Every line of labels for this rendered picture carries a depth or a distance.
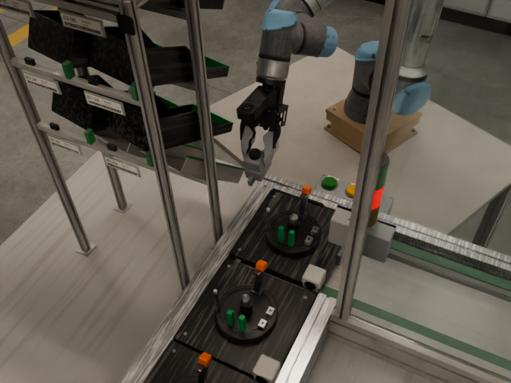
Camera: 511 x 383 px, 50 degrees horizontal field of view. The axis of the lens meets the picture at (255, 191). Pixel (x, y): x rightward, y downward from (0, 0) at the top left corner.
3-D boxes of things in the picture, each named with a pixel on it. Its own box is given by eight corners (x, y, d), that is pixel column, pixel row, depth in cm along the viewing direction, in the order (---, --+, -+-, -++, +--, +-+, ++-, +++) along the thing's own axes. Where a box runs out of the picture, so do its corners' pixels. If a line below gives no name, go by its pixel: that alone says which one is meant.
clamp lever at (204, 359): (199, 378, 109) (203, 350, 106) (208, 383, 109) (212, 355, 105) (190, 390, 106) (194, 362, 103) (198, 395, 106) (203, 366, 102)
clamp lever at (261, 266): (254, 286, 124) (259, 258, 121) (262, 289, 124) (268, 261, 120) (247, 294, 121) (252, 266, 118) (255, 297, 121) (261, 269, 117)
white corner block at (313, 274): (308, 272, 132) (309, 262, 129) (325, 279, 131) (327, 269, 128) (300, 286, 129) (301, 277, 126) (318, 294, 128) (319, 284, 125)
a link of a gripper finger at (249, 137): (255, 159, 139) (267, 126, 136) (244, 163, 134) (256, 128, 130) (244, 153, 140) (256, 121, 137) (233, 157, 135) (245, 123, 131)
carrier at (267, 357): (226, 261, 135) (223, 229, 126) (316, 299, 127) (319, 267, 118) (173, 342, 120) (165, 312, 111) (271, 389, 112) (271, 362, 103)
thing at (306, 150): (331, 49, 220) (331, 43, 218) (534, 167, 172) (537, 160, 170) (189, 122, 191) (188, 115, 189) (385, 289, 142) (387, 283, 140)
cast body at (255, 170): (256, 159, 139) (252, 140, 134) (271, 163, 138) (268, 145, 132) (242, 184, 135) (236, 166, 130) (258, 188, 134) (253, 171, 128)
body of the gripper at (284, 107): (285, 128, 135) (293, 80, 132) (271, 132, 128) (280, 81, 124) (258, 121, 138) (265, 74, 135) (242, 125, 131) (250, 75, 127)
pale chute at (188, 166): (201, 164, 153) (207, 150, 153) (238, 183, 148) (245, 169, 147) (139, 150, 128) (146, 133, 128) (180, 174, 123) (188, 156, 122)
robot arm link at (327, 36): (322, 14, 136) (285, 8, 131) (345, 34, 129) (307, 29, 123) (310, 43, 141) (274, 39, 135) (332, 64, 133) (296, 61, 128)
